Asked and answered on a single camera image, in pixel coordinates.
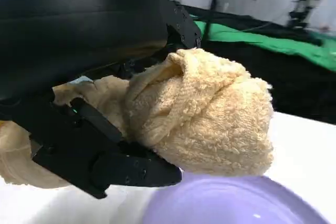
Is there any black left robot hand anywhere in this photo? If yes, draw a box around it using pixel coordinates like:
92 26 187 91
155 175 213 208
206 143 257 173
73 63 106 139
0 0 203 200

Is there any beige towel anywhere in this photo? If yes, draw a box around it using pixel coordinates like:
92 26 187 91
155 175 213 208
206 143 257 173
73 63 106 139
0 47 275 189

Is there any green cloth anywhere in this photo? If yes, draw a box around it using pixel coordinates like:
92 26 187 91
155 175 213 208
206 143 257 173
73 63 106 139
189 20 336 73

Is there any lilac plate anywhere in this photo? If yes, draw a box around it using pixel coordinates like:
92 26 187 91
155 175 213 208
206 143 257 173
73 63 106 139
143 173 336 224

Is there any black cloth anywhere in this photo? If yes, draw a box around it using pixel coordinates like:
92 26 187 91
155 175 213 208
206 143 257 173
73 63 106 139
181 5 336 125

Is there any dark workshop machine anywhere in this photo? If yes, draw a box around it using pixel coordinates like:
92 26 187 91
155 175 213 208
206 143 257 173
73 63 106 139
287 0 328 29

